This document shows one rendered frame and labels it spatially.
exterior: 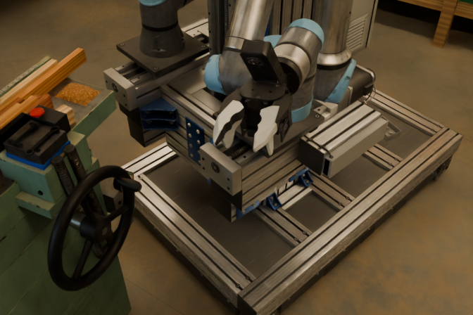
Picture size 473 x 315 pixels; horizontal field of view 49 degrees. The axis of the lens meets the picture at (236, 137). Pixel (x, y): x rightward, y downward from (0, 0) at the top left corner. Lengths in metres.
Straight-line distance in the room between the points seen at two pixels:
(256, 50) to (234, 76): 0.27
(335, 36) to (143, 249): 1.29
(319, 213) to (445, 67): 1.61
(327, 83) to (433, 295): 1.13
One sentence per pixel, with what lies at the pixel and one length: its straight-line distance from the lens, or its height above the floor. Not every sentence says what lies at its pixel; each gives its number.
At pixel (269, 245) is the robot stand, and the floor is 0.21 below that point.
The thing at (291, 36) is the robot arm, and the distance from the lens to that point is 0.94.
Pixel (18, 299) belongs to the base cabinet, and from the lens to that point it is 1.42.
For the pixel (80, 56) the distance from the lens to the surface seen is 1.55.
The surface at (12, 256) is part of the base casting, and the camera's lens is 1.33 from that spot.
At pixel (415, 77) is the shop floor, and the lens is 3.19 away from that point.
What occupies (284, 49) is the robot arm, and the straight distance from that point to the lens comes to 0.90.
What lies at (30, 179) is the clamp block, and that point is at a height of 0.93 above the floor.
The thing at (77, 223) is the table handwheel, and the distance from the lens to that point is 1.22.
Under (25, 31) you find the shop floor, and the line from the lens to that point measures 3.74.
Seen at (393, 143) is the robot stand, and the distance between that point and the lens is 2.36.
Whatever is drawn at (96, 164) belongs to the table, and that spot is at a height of 0.86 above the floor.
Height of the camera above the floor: 1.72
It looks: 41 degrees down
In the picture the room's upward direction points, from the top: straight up
